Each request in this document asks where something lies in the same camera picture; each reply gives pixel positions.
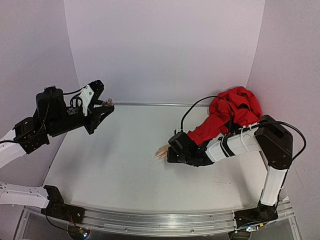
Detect aluminium table edge rail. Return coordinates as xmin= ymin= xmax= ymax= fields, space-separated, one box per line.
xmin=114 ymin=101 xmax=209 ymax=107

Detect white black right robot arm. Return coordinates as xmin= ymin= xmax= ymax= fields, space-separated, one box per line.
xmin=167 ymin=115 xmax=293 ymax=218

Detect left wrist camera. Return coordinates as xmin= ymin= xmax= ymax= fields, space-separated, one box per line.
xmin=79 ymin=84 xmax=95 ymax=117

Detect aluminium front base frame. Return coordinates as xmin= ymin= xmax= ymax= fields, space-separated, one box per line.
xmin=14 ymin=197 xmax=301 ymax=240

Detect mannequin hand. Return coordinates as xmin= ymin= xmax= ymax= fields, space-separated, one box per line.
xmin=155 ymin=144 xmax=170 ymax=160

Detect red dress cloth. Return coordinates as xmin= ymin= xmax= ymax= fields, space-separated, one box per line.
xmin=187 ymin=86 xmax=263 ymax=145

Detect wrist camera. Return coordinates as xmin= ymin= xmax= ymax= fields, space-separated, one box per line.
xmin=79 ymin=84 xmax=95 ymax=117
xmin=174 ymin=127 xmax=183 ymax=134

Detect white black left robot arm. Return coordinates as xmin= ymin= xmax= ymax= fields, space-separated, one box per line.
xmin=0 ymin=80 xmax=115 ymax=219

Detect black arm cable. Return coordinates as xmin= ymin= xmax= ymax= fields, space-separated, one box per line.
xmin=0 ymin=86 xmax=87 ymax=145
xmin=180 ymin=95 xmax=308 ymax=161

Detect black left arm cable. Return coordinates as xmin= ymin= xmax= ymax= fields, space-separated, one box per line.
xmin=0 ymin=86 xmax=87 ymax=145

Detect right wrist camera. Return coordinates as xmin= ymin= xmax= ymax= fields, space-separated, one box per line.
xmin=174 ymin=127 xmax=183 ymax=134

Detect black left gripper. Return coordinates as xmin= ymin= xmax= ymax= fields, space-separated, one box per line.
xmin=48 ymin=100 xmax=116 ymax=138

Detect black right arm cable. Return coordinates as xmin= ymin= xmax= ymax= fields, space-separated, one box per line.
xmin=180 ymin=95 xmax=308 ymax=161

